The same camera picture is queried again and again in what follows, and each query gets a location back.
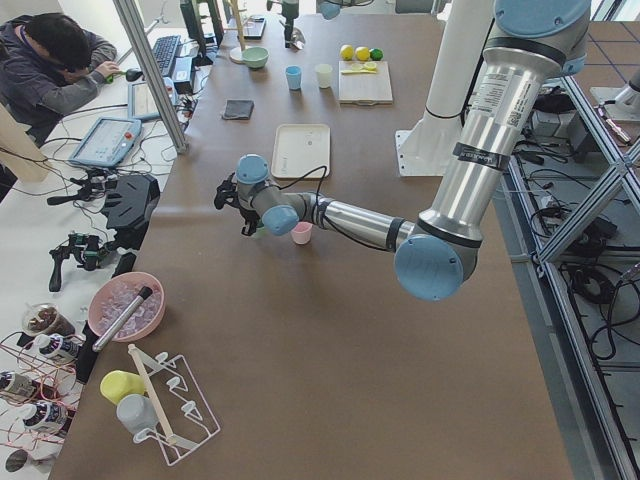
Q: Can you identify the blue cup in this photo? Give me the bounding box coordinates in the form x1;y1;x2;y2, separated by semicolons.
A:
285;65;302;91

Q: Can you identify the pink bowl with ice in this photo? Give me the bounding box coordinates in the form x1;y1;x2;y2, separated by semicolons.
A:
87;271;167;343

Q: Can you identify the yellow lemon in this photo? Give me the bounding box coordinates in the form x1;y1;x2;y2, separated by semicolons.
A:
340;44;354;61
354;46;371;62

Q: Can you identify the yellow cup on rack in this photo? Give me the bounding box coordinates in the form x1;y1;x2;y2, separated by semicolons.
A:
100;370;146;405

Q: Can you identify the dark grey cloth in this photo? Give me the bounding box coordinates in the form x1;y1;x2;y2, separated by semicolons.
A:
221;99;254;120

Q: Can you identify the pink cup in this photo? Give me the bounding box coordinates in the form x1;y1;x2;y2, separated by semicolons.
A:
290;221;313;245

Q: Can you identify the metal ice scoop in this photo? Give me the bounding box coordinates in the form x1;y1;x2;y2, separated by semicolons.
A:
92;286;153;353

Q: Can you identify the cream cup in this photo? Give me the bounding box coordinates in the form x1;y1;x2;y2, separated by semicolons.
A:
314;64;333;89

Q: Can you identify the seated person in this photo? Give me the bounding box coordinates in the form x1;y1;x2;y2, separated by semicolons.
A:
1;12;119;146

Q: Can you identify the green lime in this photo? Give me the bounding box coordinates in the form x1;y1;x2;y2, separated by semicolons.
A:
370;48;384;61

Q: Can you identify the green cup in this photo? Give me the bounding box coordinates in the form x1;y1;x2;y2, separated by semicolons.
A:
253;227;267;239

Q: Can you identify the aluminium frame post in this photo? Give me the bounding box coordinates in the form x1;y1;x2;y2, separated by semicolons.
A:
113;0;188;154

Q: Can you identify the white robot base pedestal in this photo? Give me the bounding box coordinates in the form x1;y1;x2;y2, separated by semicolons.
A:
396;0;494;177

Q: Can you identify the green bowl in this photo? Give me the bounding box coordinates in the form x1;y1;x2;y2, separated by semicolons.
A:
242;46;269;69

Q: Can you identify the blue teach pendant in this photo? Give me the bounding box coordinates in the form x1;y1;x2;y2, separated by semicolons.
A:
68;117;142;168

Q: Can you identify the grey cup on rack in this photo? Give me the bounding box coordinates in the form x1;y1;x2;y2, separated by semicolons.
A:
116;394;159;435

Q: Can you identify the iced coffee cup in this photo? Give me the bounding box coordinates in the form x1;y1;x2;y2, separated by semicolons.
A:
22;303;75;337

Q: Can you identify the black keyboard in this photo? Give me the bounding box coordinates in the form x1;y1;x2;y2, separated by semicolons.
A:
152;35;181;77

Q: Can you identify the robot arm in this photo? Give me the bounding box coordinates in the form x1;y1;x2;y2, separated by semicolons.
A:
213;1;590;301

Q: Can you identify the wooden stand with base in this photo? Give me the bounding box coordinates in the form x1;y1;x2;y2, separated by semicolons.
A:
227;0;254;64

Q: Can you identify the white wire cup rack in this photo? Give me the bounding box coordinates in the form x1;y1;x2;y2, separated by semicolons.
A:
128;344;221;466

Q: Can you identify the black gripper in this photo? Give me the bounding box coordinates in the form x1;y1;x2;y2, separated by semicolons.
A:
213;173;260;236

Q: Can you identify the wooden cutting board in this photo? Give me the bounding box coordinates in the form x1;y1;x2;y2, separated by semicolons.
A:
338;61;393;105

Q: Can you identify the cream rabbit tray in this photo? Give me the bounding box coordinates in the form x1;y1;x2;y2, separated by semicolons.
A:
271;124;330;179

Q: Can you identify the yellow knife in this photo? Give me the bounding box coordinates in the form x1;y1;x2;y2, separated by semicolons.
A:
340;69;378;75

